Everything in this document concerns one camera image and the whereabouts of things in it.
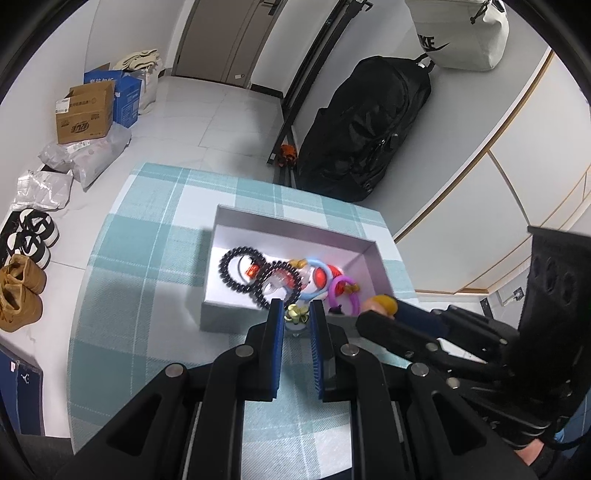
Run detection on dark blue box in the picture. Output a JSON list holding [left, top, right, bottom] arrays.
[[0, 344, 44, 437]]

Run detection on blue cardboard box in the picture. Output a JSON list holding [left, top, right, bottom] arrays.
[[84, 62, 144, 127]]

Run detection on crumpled clear plastic bag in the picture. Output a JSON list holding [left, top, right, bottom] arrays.
[[14, 168, 75, 210]]

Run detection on black metal rack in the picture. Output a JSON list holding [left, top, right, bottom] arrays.
[[265, 0, 375, 190]]

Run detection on purple ring with doll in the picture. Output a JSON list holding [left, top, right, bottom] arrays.
[[329, 275, 362, 317]]

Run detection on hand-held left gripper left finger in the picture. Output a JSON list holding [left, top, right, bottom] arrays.
[[53, 299, 284, 480]]

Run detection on teal checked tablecloth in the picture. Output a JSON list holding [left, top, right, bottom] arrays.
[[68, 161, 416, 480]]

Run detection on white plastic bag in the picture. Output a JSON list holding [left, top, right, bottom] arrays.
[[139, 65, 161, 114]]

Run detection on blue bangle with yellow caps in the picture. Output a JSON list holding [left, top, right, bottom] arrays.
[[291, 257, 333, 303]]

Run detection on white cabinet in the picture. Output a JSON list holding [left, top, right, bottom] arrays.
[[392, 46, 591, 296]]

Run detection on grey door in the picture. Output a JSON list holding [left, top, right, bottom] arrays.
[[173, 0, 278, 88]]

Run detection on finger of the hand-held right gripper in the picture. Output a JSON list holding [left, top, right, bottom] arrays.
[[355, 311, 509, 381], [394, 300, 519, 344]]

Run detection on black backpack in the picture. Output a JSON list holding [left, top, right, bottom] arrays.
[[295, 55, 435, 204]]

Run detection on black bead bracelet clear charm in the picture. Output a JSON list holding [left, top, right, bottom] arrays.
[[252, 261, 302, 309]]

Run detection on person's right forearm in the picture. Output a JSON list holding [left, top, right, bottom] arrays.
[[515, 401, 591, 480]]

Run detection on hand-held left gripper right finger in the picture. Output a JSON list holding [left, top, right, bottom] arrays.
[[309, 300, 539, 480]]

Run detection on brown cardboard box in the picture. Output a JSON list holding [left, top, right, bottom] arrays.
[[55, 83, 116, 145]]

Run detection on brown boot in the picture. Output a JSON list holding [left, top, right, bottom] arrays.
[[0, 277, 43, 333], [7, 254, 48, 294]]

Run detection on white drawstring bag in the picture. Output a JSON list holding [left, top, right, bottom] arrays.
[[405, 0, 511, 72]]

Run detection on grey plastic parcel bags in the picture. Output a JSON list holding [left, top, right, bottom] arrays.
[[39, 122, 132, 190]]

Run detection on red round badge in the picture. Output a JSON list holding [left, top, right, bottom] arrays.
[[318, 265, 345, 296]]

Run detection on yellow orange trinket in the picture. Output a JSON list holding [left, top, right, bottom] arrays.
[[362, 295, 398, 319]]

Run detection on black white sneaker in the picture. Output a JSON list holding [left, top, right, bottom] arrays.
[[0, 231, 51, 268], [11, 209, 61, 245]]

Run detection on grey jewelry box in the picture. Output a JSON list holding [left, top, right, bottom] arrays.
[[199, 204, 398, 333]]

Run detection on beige canvas bag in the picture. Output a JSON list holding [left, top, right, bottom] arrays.
[[113, 48, 162, 72]]

